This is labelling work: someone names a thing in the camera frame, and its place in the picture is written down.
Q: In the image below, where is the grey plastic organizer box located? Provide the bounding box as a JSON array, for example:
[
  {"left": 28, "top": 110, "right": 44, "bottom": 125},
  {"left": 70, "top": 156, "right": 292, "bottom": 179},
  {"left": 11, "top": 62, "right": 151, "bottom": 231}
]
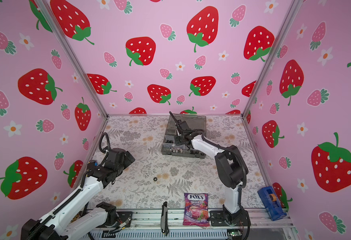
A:
[{"left": 161, "top": 114, "right": 206, "bottom": 159}]

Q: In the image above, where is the silver wing nuts pile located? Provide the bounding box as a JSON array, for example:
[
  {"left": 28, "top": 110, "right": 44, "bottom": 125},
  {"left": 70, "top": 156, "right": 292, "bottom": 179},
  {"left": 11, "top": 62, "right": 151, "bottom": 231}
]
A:
[{"left": 170, "top": 146, "right": 184, "bottom": 154}]

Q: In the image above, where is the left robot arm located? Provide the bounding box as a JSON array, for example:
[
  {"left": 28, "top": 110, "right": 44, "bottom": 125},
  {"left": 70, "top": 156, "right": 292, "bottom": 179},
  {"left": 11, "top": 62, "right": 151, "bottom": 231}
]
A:
[{"left": 21, "top": 148, "right": 135, "bottom": 240}]

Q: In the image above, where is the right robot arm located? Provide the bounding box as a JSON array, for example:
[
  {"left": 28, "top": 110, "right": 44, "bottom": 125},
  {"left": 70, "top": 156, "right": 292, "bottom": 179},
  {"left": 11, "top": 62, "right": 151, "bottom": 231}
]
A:
[{"left": 174, "top": 119, "right": 248, "bottom": 225}]

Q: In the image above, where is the hex key set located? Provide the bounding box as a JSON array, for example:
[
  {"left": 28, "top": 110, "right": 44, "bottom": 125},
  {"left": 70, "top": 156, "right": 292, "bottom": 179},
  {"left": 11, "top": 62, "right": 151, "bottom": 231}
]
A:
[{"left": 86, "top": 161, "right": 99, "bottom": 179}]

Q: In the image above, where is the black utility knife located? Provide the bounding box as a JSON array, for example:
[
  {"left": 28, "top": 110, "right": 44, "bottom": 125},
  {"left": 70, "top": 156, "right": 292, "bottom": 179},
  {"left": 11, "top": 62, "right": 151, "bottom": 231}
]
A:
[{"left": 161, "top": 202, "right": 170, "bottom": 237}]

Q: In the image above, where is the Fox's candy bag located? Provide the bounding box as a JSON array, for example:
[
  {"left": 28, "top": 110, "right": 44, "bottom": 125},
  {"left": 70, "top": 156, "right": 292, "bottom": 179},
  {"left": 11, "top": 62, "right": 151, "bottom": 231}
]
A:
[{"left": 183, "top": 193, "right": 210, "bottom": 227}]

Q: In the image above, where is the blue tape dispenser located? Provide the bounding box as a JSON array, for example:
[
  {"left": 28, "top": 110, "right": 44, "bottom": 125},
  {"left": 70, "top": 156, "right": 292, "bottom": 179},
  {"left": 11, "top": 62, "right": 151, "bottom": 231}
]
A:
[{"left": 257, "top": 186, "right": 287, "bottom": 221}]

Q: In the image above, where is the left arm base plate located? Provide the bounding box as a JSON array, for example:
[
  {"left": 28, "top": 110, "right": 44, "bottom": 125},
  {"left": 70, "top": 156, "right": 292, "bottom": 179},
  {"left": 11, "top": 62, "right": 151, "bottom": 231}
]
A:
[{"left": 97, "top": 211, "right": 133, "bottom": 229}]

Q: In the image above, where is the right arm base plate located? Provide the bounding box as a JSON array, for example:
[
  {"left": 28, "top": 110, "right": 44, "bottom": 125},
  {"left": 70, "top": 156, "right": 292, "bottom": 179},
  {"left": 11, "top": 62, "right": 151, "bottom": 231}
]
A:
[{"left": 207, "top": 210, "right": 251, "bottom": 227}]

